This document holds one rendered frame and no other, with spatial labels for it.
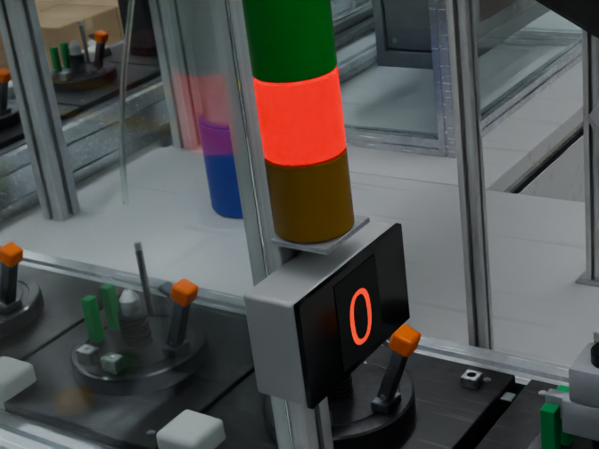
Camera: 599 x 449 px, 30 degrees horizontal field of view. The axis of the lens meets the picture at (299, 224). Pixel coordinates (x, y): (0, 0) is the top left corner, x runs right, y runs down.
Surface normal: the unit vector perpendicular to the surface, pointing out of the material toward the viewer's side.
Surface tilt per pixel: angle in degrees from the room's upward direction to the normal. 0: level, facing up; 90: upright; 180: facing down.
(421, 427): 0
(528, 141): 0
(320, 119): 90
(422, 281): 0
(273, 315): 90
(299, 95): 90
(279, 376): 90
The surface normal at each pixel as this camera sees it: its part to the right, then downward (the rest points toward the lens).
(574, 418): -0.56, 0.39
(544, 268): -0.12, -0.91
